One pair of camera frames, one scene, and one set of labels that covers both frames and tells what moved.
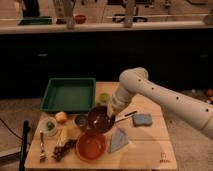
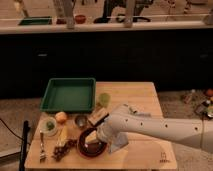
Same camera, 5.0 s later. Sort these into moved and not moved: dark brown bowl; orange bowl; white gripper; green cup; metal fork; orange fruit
Moved: dark brown bowl; white gripper
Not moved: orange fruit; green cup; orange bowl; metal fork
